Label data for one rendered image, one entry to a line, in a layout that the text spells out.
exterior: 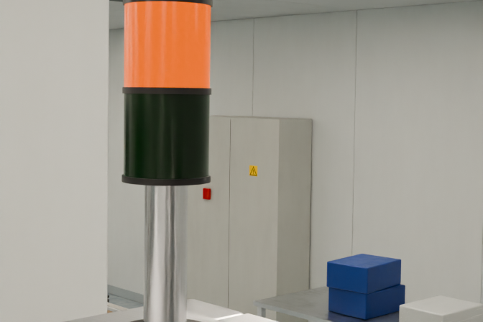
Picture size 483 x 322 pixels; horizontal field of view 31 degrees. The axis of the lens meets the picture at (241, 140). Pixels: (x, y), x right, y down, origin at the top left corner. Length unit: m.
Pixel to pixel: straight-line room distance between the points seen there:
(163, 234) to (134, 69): 0.09
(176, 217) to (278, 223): 6.89
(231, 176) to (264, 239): 0.66
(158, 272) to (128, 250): 9.28
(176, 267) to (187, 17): 0.14
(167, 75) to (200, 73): 0.02
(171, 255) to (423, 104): 6.42
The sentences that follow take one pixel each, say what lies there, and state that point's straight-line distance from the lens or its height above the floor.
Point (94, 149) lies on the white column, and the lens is 2.17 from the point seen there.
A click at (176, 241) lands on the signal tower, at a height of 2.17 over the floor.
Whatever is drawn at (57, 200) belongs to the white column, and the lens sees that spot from 2.12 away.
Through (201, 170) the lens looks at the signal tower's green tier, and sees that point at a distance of 0.49.
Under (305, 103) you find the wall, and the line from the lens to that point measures 7.67.
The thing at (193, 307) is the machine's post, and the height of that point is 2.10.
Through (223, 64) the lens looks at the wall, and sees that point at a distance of 8.44.
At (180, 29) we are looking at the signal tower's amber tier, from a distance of 0.48.
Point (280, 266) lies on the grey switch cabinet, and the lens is 7.47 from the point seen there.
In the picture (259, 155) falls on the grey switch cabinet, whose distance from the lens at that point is 7.48.
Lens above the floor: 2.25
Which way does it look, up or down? 3 degrees down
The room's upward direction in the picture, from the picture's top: 1 degrees clockwise
